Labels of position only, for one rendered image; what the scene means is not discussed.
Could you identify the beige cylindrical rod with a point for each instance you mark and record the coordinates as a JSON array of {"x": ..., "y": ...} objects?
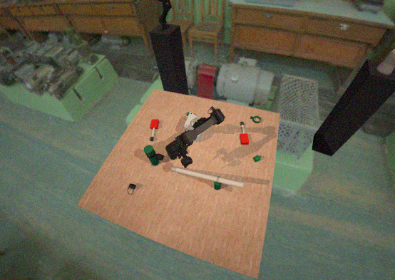
[{"x": 209, "y": 177}]

